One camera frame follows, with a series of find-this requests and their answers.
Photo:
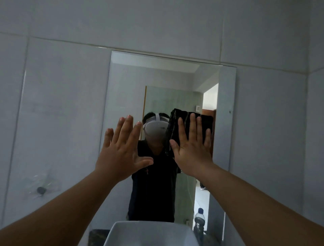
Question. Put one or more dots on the person's left hand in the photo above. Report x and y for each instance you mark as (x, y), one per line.
(120, 157)

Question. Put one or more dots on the person's right hand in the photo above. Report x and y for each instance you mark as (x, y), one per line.
(193, 157)

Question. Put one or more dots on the black checked cloth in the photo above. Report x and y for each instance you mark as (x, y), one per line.
(173, 124)

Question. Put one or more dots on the frameless wall mirror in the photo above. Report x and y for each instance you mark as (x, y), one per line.
(126, 88)

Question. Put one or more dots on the person's left forearm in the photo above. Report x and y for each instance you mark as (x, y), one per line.
(55, 215)

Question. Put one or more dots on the person's right forearm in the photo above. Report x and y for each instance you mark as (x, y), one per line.
(265, 213)

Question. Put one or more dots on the clear adhesive wall hook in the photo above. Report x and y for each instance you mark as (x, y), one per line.
(41, 190)

